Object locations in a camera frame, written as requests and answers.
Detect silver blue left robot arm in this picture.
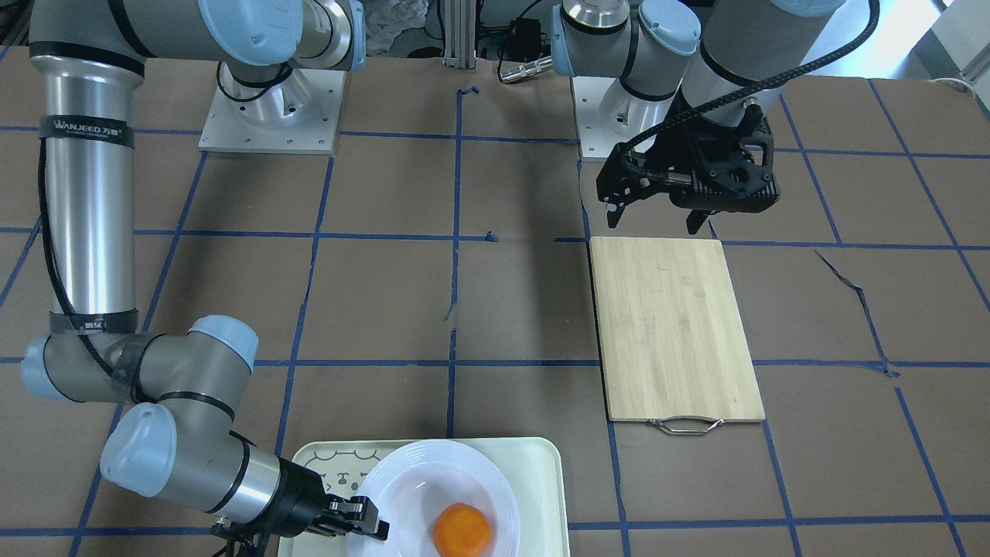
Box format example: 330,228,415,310
551,1,842,234

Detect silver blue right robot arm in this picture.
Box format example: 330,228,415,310
21,1,389,554

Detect white ribbed ceramic plate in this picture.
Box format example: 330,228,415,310
346,439,521,556

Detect bamboo cutting board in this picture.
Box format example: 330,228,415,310
589,236,765,434

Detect orange mandarin fruit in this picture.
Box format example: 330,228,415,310
431,503,493,556

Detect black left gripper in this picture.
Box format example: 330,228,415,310
596,104,780,235

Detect cream bear plastic tray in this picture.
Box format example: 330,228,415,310
277,437,569,556

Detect aluminium frame post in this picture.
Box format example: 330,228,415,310
439,0,480,73

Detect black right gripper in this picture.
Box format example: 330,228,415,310
268,458,389,542

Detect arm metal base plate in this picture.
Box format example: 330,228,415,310
198,66,347,155
572,77,673,162

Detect black power adapter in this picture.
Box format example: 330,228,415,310
503,18,544,63

